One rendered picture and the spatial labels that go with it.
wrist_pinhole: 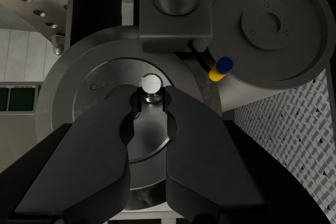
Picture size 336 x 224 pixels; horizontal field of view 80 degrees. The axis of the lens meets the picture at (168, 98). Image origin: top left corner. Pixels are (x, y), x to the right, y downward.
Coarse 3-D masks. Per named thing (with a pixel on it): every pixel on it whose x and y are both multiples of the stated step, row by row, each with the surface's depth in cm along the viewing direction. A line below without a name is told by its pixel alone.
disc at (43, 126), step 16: (96, 32) 17; (112, 32) 17; (128, 32) 17; (80, 48) 17; (64, 64) 16; (192, 64) 17; (48, 80) 16; (208, 80) 17; (48, 96) 16; (208, 96) 16; (48, 112) 16; (48, 128) 16; (144, 192) 15; (160, 192) 15; (128, 208) 15; (144, 208) 15
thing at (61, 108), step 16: (96, 48) 16; (112, 48) 16; (128, 48) 16; (80, 64) 16; (96, 64) 16; (160, 64) 16; (176, 64) 16; (64, 80) 15; (80, 80) 15; (176, 80) 16; (192, 80) 16; (64, 96) 15; (192, 96) 16; (64, 112) 15; (144, 160) 15; (160, 160) 15; (144, 176) 14; (160, 176) 14
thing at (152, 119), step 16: (112, 64) 15; (128, 64) 15; (144, 64) 15; (96, 80) 14; (112, 80) 14; (128, 80) 14; (80, 96) 14; (96, 96) 14; (80, 112) 14; (144, 112) 14; (160, 112) 14; (144, 128) 14; (160, 128) 14; (128, 144) 14; (144, 144) 14; (160, 144) 14
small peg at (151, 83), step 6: (144, 78) 12; (150, 78) 12; (156, 78) 12; (144, 84) 12; (150, 84) 12; (156, 84) 12; (162, 84) 12; (144, 90) 11; (150, 90) 11; (156, 90) 12; (144, 96) 12; (150, 96) 12; (156, 96) 12; (150, 102) 14
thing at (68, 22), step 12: (72, 0) 19; (84, 0) 22; (96, 0) 26; (108, 0) 33; (72, 12) 19; (84, 12) 22; (96, 12) 26; (108, 12) 33; (120, 12) 43; (72, 24) 19; (84, 24) 22; (96, 24) 26; (108, 24) 33; (120, 24) 43; (72, 36) 19; (84, 36) 22
